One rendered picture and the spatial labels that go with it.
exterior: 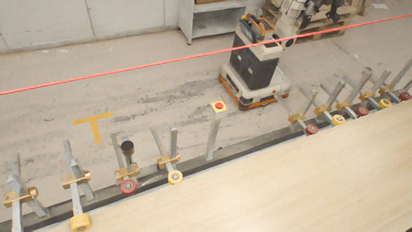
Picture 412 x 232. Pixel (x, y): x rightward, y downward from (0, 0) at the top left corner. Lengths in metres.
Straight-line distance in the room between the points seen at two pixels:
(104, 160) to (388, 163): 2.27
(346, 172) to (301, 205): 0.40
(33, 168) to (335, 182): 2.44
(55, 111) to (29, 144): 0.43
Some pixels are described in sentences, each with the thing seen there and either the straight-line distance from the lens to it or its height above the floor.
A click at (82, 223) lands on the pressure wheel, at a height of 0.98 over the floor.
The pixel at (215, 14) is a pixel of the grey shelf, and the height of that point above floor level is 0.16.
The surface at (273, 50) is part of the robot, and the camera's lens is 2.76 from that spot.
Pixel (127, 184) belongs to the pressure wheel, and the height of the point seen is 0.91.
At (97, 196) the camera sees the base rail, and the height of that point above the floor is 0.70.
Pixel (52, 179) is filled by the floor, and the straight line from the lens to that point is 2.76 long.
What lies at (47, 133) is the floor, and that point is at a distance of 3.08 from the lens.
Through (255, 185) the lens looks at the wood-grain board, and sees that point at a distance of 1.59.
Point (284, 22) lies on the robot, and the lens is 3.01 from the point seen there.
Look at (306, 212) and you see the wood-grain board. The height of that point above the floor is 0.90.
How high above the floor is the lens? 2.27
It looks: 49 degrees down
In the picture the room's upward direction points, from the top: 9 degrees clockwise
